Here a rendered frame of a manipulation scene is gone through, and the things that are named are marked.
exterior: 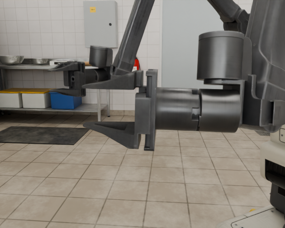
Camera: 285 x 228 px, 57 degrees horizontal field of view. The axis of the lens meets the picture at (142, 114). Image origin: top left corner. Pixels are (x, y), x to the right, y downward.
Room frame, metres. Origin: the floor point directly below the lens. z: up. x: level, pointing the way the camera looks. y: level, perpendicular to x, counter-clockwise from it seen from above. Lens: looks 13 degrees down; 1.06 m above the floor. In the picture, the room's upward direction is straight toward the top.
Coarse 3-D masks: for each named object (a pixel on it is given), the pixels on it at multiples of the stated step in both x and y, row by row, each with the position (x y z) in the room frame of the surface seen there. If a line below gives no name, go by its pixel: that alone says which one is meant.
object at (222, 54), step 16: (208, 32) 0.34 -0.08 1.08; (224, 32) 0.33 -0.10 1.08; (240, 32) 0.33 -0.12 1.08; (208, 48) 0.33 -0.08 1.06; (224, 48) 0.33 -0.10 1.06; (240, 48) 0.33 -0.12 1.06; (208, 64) 0.33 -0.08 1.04; (224, 64) 0.32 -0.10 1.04; (240, 64) 0.33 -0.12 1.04; (256, 112) 0.33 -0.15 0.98; (272, 112) 0.34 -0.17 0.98
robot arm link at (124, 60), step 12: (144, 0) 0.86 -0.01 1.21; (132, 12) 0.87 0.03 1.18; (144, 12) 0.87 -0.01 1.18; (132, 24) 0.86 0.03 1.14; (144, 24) 0.87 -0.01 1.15; (132, 36) 0.86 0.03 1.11; (120, 48) 0.87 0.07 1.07; (132, 48) 0.87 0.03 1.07; (120, 60) 0.85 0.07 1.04; (132, 60) 0.87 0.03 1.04; (120, 72) 0.85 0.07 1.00
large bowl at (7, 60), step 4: (0, 56) 4.03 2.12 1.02; (4, 56) 4.02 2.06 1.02; (8, 56) 4.02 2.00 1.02; (12, 56) 4.05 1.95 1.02; (16, 56) 4.08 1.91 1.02; (20, 56) 4.15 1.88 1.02; (0, 60) 4.06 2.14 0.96; (4, 60) 4.04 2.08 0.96; (8, 60) 4.04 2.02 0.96; (12, 60) 4.06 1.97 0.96; (16, 60) 4.10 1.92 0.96; (20, 60) 4.16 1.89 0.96; (8, 64) 4.11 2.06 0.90; (12, 64) 4.12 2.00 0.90; (16, 64) 4.17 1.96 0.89
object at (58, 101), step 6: (54, 96) 3.94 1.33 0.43; (60, 96) 3.93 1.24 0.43; (66, 96) 3.92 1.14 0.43; (72, 96) 3.92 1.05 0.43; (54, 102) 3.94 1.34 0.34; (60, 102) 3.93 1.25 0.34; (66, 102) 3.92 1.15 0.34; (72, 102) 3.92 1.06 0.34; (78, 102) 4.15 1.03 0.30; (54, 108) 3.94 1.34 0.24; (60, 108) 3.93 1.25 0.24; (66, 108) 3.93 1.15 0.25; (72, 108) 3.92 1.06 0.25
